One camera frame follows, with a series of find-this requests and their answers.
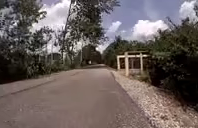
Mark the row of trees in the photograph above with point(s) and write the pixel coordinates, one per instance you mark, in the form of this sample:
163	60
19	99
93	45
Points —
27	43

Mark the white frame structure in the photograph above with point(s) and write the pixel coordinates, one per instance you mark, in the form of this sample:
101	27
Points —
127	61

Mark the pale gravel strip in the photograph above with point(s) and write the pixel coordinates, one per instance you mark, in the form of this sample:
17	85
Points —
153	103

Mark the row of bushes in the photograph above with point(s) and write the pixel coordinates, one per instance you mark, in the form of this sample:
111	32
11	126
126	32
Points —
183	63

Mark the leaning pole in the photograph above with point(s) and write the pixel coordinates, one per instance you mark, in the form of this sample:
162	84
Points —
65	30

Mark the grey asphalt road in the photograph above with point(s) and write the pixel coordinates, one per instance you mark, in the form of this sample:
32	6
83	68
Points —
70	100

